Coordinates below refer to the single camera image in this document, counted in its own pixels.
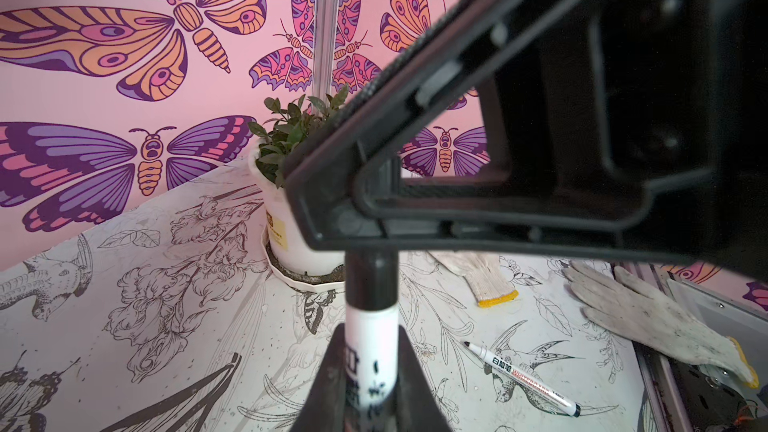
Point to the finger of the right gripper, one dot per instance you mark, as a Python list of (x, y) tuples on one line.
[(613, 129)]

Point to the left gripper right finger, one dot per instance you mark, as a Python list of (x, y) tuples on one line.
[(416, 408)]

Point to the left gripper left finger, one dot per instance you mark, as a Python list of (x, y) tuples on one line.
[(323, 410)]

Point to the white marker pen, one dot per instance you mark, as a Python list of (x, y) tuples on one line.
[(371, 364), (563, 404)]

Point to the black pen cap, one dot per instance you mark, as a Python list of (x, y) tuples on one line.
[(372, 278)]

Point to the white work glove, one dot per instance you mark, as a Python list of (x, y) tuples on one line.
[(635, 310), (482, 273)]

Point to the potted green plant white pot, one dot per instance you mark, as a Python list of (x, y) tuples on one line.
[(280, 140)]

